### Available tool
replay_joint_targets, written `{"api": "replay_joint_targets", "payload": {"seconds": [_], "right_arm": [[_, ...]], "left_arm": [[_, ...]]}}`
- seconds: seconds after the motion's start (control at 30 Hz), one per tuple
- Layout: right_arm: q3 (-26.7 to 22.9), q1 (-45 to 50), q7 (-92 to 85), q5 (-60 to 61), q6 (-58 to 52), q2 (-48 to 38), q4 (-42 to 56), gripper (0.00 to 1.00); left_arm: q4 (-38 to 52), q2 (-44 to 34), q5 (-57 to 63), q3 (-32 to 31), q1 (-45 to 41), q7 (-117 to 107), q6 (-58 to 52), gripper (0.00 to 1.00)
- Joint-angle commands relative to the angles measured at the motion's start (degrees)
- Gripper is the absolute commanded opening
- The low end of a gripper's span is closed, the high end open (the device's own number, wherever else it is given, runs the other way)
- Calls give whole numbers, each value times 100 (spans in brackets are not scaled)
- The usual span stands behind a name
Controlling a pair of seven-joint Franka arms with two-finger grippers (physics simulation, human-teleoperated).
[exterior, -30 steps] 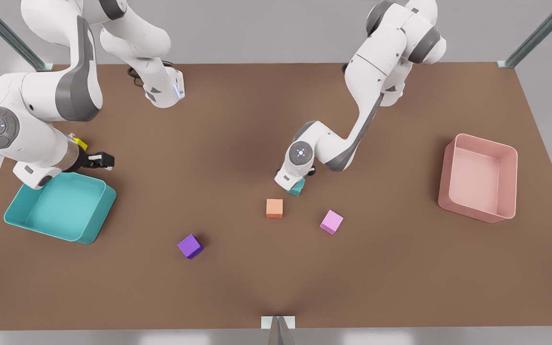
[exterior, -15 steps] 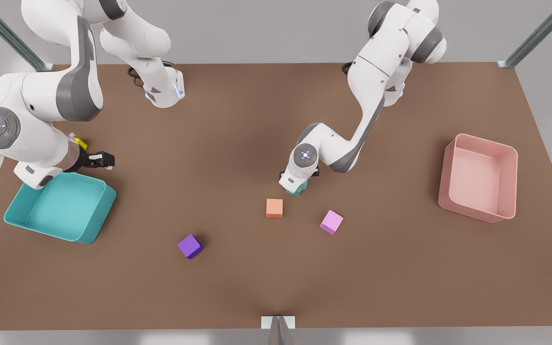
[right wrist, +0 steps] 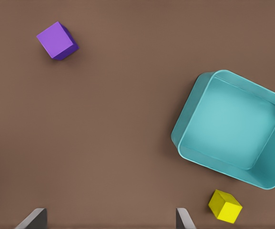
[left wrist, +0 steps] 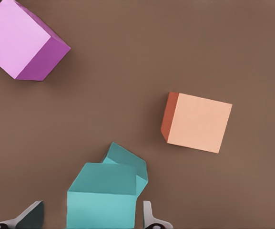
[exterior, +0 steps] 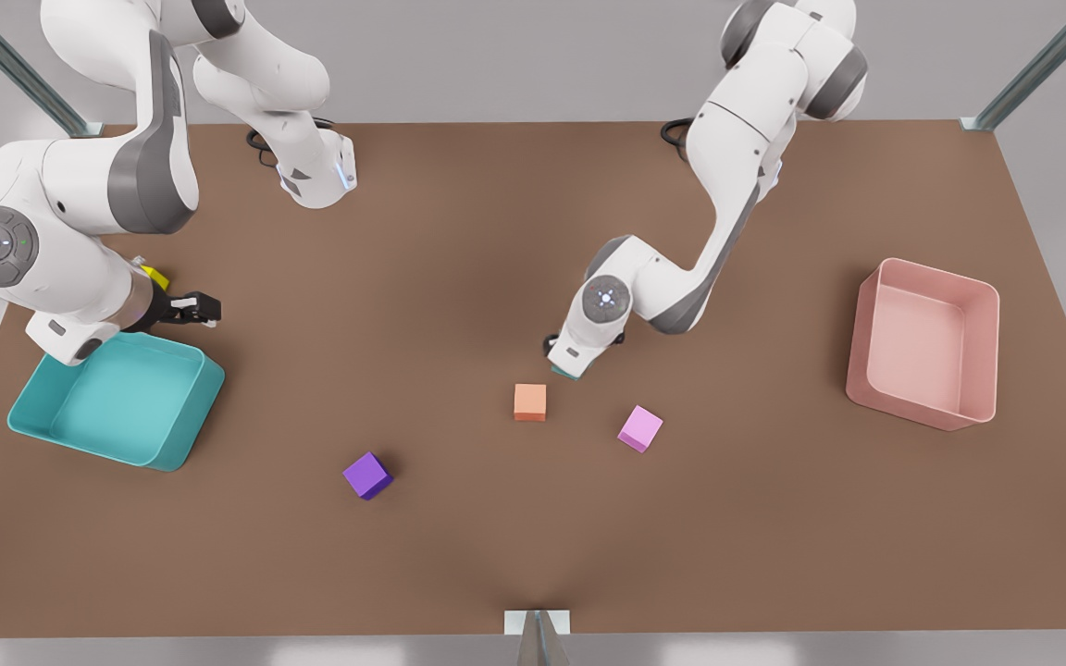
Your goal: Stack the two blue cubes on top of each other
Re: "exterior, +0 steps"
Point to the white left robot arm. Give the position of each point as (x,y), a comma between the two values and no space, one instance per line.
(737,120)

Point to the yellow cube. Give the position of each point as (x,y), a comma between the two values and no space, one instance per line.
(156,276)

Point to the pink cube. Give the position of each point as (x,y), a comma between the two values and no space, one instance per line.
(640,428)

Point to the teal plastic bin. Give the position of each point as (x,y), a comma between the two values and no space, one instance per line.
(126,407)

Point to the orange cube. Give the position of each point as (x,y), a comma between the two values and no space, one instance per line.
(530,402)

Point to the silver frame post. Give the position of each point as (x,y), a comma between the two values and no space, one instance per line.
(15,65)
(539,638)
(1037,69)

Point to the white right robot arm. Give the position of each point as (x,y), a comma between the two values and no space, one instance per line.
(80,185)

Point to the purple cube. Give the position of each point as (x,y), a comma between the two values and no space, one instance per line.
(367,475)

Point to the pink plastic bin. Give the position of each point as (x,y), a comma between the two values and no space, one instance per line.
(922,347)

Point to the teal blue cube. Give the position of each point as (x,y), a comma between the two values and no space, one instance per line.
(565,374)

